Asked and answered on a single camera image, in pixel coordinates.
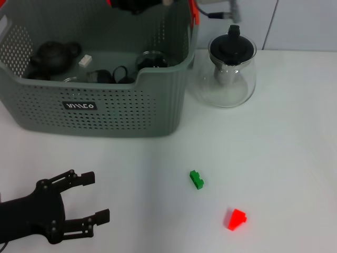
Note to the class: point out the dark green studded brick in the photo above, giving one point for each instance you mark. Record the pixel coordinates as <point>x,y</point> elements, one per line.
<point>196,179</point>

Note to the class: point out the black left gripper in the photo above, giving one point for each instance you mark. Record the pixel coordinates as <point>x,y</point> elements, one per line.
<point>31,213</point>

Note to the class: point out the white plate brick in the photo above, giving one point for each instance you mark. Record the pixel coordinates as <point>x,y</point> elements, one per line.
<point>85,61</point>

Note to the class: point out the red slope brick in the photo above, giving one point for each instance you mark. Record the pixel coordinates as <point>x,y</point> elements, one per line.
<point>235,219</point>

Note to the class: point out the black teapot lid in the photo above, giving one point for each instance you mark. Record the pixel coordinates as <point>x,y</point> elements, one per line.
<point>231,48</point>

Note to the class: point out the black clay teapot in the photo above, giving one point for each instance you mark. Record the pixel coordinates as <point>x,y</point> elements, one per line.
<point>52,56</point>

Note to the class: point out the clear glass teapot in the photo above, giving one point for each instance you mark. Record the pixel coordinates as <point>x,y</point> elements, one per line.
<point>226,95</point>

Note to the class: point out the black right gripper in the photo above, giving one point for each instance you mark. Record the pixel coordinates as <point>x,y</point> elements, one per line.
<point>137,5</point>

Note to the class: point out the grey-green perforated storage bin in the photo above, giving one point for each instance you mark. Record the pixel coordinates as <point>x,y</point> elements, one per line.
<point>105,116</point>

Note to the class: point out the steel tea strainer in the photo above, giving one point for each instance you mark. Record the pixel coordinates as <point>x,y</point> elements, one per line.
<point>223,75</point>

